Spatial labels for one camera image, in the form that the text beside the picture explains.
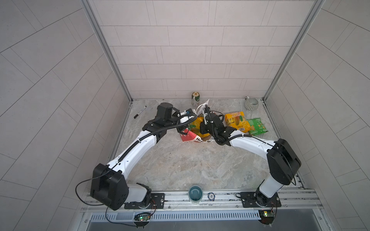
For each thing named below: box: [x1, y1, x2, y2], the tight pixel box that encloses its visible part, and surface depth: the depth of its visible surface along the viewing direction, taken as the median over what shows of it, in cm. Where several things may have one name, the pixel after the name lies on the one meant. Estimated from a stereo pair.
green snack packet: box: [246, 117, 269, 137], surface depth 98 cm
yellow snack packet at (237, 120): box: [224, 111, 251, 134], surface depth 98 cm
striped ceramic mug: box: [244, 96, 260, 112], surface depth 108 cm
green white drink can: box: [191, 91, 200, 107], surface depth 109 cm
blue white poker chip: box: [207, 192, 216, 202], surface depth 74 cm
